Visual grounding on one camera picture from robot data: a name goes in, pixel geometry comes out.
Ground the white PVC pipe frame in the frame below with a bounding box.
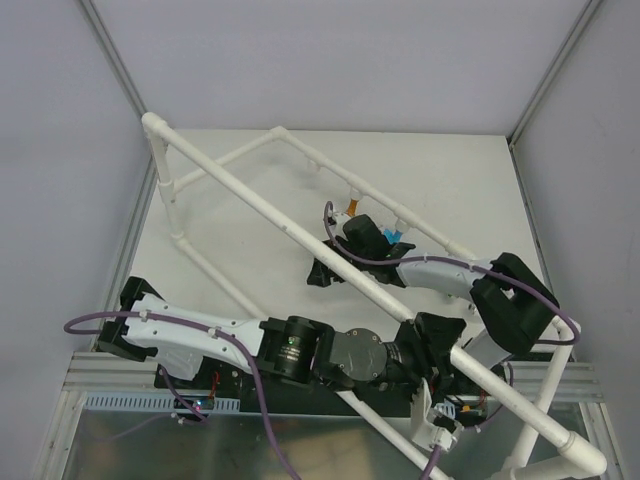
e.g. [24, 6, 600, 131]
[141, 112, 607, 479]

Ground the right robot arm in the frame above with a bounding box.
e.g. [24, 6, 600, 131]
[323, 212, 558, 367]

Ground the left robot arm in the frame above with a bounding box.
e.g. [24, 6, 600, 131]
[98, 277, 466, 391]

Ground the orange water faucet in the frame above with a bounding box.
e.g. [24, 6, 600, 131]
[348, 199, 359, 215]

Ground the blue water faucet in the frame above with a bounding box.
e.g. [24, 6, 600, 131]
[383, 229, 403, 245]

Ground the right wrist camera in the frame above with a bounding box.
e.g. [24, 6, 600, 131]
[327, 211, 351, 235]

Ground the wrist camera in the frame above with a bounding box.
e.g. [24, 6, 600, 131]
[410, 378, 464, 453]
[327, 211, 351, 235]

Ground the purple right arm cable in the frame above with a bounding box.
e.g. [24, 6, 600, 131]
[322, 200, 584, 346]

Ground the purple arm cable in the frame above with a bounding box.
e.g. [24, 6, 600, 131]
[322, 200, 584, 346]
[63, 312, 444, 480]

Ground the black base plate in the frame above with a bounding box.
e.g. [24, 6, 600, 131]
[154, 349, 516, 416]

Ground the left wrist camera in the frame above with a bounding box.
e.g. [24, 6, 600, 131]
[410, 378, 464, 453]

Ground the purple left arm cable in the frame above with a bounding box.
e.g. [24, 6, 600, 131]
[63, 312, 444, 480]

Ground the left white cable duct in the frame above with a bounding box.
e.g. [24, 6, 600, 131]
[84, 392, 240, 415]

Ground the aluminium front rail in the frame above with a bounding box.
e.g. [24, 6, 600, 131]
[63, 352, 157, 391]

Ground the right aluminium frame post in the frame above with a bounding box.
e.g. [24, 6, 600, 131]
[507, 0, 605, 151]

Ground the aluminium frame post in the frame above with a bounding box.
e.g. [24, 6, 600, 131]
[74, 0, 166, 146]
[507, 0, 605, 151]

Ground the left aluminium frame post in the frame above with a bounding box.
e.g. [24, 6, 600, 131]
[74, 0, 166, 146]

